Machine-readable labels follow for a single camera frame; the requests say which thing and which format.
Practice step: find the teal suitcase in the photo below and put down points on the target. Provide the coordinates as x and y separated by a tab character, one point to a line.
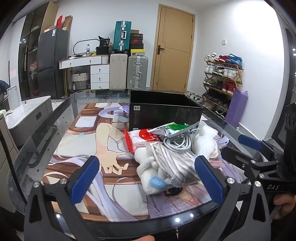
121	37

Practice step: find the black cardboard box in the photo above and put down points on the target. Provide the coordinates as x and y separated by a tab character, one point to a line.
157	113

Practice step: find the silver suitcase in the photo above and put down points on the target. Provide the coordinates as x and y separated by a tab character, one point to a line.
137	71

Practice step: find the white desk with drawers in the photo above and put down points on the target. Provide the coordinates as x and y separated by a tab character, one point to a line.
99	74

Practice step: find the flat cardboard box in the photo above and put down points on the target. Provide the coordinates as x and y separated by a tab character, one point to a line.
50	29

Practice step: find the person's right hand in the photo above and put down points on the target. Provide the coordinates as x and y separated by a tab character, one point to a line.
286	204

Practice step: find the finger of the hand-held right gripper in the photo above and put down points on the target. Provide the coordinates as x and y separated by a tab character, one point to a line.
245	162
251	141

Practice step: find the wicker basket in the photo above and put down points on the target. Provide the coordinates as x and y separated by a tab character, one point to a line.
79	81

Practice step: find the black bag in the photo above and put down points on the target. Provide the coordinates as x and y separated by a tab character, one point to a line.
104	42

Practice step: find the blue down jacket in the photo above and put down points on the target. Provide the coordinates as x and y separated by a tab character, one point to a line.
2	86

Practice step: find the white plush toy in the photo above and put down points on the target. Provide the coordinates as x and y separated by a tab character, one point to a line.
145	169

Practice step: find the wooden shoe rack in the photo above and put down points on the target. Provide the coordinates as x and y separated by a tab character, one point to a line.
239	76

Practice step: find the white box appliance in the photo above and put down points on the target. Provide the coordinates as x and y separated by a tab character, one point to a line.
13	97

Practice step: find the green white medicine packet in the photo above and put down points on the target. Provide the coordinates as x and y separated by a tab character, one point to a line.
175	128

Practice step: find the black red shoe box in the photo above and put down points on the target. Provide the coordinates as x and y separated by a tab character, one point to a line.
137	39

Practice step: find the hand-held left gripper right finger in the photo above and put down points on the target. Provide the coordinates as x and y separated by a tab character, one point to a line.
208	183

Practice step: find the tall cardboard box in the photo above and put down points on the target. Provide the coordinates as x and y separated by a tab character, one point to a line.
67	24

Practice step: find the beige suitcase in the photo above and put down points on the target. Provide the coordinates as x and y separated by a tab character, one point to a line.
118	71

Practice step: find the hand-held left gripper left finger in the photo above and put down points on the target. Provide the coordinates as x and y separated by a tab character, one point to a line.
85	179

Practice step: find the yellow black shoe box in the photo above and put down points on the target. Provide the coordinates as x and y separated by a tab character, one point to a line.
137	52

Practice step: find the oval framed mirror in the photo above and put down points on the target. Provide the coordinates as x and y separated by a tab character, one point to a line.
75	45

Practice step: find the dark grey refrigerator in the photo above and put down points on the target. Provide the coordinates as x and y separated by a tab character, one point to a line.
52	62

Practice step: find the plain black shoe box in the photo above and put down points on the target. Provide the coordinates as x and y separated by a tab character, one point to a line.
137	46

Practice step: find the brown shoe box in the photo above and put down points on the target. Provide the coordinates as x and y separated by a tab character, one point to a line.
135	31

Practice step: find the purple paper bag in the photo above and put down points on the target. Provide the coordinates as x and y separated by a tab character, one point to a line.
237	109

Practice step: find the black storage box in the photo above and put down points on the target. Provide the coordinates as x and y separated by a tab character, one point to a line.
103	51

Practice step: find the striped floor mat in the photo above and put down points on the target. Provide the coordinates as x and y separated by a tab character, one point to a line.
59	100

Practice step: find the red and white plastic bag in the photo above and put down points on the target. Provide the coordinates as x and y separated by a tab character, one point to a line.
148	134

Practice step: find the dark glass cabinet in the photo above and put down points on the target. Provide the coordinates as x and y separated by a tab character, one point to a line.
29	58

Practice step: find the clear water bottle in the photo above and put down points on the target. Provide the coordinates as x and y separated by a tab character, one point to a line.
87	50

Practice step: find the beige drawer cabinet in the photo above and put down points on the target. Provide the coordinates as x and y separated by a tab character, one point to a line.
7	162

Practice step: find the person's left hand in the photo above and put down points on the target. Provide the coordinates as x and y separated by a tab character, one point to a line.
141	238

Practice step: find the printed desk mat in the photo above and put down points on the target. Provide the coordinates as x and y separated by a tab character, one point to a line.
76	139

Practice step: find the grey console cabinet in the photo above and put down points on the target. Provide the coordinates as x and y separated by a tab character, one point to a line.
30	118

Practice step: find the wooden door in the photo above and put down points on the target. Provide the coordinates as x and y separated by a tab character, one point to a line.
173	51

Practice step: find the collection of sneakers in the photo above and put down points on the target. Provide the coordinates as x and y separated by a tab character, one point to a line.
227	73

